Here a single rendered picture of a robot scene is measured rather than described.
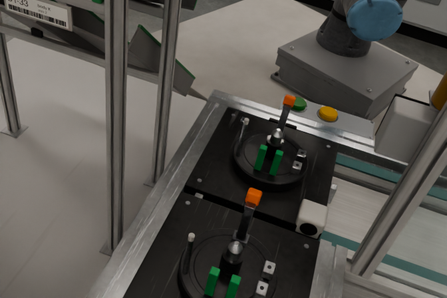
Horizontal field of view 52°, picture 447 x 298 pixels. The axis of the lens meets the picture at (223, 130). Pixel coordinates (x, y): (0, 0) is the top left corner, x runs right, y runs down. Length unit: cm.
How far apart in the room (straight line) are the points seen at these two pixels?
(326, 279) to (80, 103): 67
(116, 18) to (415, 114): 37
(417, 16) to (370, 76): 265
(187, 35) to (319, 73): 44
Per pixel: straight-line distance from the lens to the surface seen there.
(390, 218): 66
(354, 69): 123
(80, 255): 83
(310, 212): 76
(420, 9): 384
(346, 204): 91
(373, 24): 111
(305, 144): 91
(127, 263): 69
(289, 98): 84
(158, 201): 77
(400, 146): 62
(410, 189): 62
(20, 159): 98
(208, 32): 143
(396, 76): 127
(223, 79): 123
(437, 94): 59
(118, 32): 52
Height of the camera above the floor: 155
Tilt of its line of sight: 40 degrees down
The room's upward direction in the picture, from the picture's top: 12 degrees clockwise
